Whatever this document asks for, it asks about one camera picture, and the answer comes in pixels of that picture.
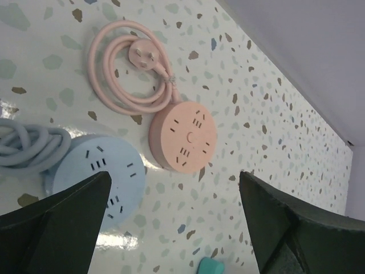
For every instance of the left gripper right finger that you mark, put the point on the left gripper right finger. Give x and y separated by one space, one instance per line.
290 235

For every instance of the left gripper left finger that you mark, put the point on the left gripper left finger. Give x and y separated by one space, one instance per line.
57 234

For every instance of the blue round power strip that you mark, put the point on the blue round power strip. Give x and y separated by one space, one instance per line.
90 154

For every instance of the teal triangular power strip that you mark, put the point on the teal triangular power strip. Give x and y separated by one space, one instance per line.
210 266

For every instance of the pink round power strip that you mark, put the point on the pink round power strip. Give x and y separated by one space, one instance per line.
183 137

